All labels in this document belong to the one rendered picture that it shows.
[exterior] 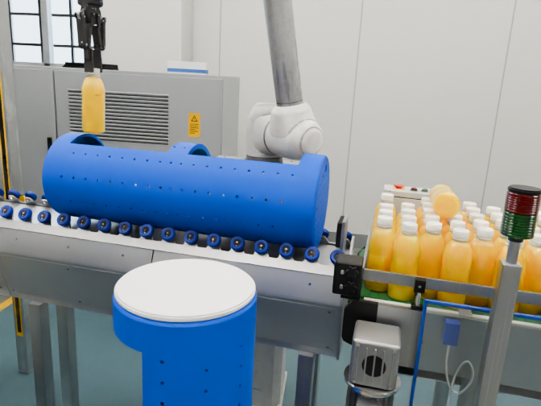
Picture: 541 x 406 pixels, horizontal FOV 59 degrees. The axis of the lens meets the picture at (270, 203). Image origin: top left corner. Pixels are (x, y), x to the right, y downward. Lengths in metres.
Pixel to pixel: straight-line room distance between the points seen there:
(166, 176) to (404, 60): 3.01
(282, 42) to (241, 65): 2.48
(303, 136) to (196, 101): 1.36
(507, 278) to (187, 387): 0.67
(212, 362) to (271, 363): 1.30
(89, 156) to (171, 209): 0.32
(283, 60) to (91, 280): 0.99
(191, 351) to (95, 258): 0.81
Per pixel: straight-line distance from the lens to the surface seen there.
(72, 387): 2.23
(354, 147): 4.17
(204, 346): 0.89
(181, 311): 0.88
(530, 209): 1.06
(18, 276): 1.91
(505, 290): 1.12
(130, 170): 1.50
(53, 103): 3.37
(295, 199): 1.32
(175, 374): 0.92
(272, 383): 2.26
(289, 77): 1.76
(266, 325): 1.53
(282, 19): 1.74
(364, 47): 4.15
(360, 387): 1.25
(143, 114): 3.10
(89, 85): 1.65
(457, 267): 1.29
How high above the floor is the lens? 1.44
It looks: 14 degrees down
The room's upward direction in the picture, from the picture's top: 3 degrees clockwise
